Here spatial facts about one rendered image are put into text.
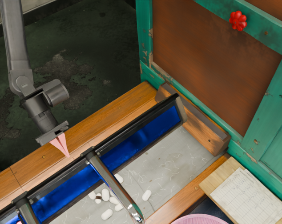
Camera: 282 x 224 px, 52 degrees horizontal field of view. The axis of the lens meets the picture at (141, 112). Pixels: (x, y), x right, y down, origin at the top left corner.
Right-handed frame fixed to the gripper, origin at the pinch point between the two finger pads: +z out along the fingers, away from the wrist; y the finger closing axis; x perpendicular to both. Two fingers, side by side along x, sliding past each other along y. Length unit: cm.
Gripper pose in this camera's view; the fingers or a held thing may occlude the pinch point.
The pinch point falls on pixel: (67, 154)
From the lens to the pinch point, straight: 91.0
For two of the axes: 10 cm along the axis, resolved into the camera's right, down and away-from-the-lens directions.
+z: 5.0, 8.5, 1.6
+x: -3.8, 0.4, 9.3
